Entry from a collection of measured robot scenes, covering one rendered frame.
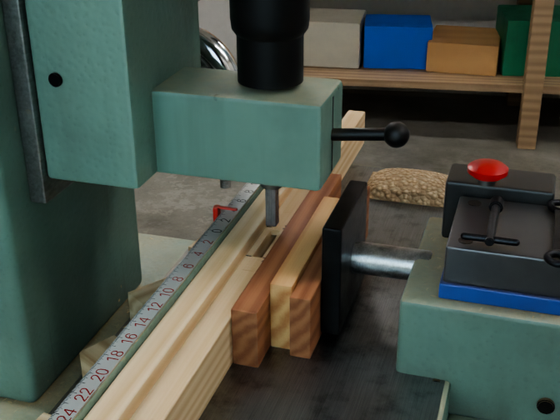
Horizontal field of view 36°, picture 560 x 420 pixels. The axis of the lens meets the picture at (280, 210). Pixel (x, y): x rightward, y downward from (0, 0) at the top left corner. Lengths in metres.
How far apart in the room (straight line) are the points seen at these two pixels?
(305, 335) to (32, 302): 0.24
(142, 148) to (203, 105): 0.06
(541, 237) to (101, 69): 0.33
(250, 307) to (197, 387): 0.07
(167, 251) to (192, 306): 0.39
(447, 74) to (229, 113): 2.95
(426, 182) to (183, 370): 0.41
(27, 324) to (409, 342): 0.32
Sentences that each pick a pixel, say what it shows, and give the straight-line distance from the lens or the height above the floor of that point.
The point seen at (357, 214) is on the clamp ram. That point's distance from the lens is 0.66.
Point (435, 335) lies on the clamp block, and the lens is 0.61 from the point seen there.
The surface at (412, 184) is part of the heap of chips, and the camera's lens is 0.89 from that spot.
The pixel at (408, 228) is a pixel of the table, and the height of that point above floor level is 0.90.
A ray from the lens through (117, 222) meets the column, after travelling 0.86.
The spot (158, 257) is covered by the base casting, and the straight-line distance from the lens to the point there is 0.99.
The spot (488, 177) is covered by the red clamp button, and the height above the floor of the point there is 1.02.
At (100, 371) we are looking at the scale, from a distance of 0.55.
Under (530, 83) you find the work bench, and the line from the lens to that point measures 3.47.
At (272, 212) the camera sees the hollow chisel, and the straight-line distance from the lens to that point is 0.71.
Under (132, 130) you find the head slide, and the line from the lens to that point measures 0.65.
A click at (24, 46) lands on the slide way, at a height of 1.11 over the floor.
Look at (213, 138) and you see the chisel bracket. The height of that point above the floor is 1.04.
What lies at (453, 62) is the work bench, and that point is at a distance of 3.58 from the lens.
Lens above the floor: 1.27
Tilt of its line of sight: 26 degrees down
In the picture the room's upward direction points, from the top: straight up
